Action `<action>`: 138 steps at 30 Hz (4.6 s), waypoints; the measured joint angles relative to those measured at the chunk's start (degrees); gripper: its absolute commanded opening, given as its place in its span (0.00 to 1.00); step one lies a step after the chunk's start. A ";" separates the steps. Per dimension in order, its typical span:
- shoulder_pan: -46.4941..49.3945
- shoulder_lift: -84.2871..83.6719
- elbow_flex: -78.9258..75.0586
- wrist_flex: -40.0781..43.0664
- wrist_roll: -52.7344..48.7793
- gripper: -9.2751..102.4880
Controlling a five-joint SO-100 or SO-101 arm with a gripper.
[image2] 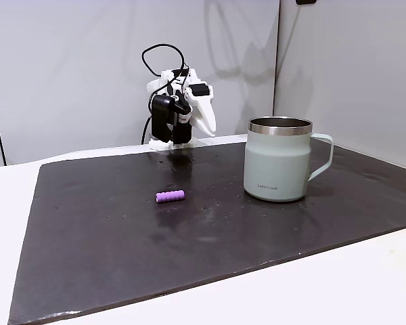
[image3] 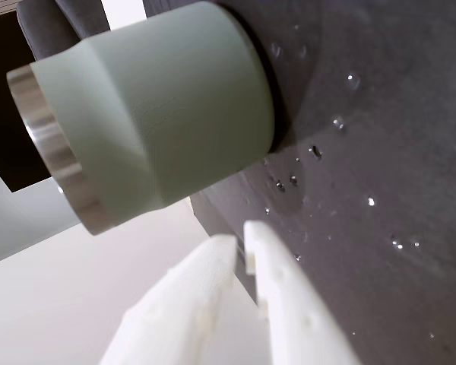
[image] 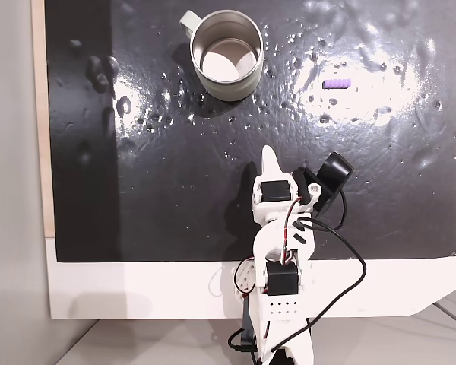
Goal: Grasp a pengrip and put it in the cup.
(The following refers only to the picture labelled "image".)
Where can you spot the black glossy mat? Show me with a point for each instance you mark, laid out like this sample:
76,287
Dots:
167,182

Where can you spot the white board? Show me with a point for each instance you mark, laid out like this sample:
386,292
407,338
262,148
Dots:
137,289

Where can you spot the light wooden board strip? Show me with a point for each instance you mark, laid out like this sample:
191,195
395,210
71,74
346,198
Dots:
38,114

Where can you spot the purple ribbed pen grip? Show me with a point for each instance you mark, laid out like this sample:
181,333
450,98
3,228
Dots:
337,83

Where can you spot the black oval camera box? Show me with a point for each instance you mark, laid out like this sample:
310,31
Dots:
336,169

